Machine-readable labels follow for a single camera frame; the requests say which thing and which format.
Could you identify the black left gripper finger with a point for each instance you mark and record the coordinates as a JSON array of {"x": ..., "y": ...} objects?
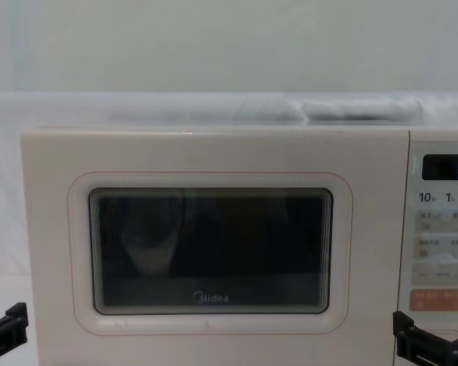
[{"x": 11, "y": 335}]

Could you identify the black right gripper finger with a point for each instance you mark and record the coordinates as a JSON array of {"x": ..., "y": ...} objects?
[{"x": 408, "y": 343}]

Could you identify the cream microwave oven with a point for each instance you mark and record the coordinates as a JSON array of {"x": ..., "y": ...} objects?
[{"x": 213, "y": 160}]

